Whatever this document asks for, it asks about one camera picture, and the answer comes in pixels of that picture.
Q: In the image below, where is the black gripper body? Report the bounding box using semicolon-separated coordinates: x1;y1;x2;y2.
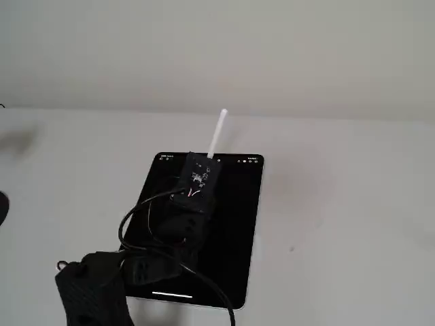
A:
171;150;222;215

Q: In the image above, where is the white stylus pen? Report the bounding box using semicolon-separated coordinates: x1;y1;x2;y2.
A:
207;108;228;160

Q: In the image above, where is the black screen tablet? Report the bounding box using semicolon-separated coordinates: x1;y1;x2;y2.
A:
120;151;265;310

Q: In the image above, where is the black round object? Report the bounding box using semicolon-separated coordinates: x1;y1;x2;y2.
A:
0;191;10;225

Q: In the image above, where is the thin black wire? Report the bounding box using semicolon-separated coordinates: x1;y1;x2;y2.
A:
140;189;188;246

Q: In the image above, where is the thick black cable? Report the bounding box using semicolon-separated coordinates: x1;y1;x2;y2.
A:
118;189;237;326

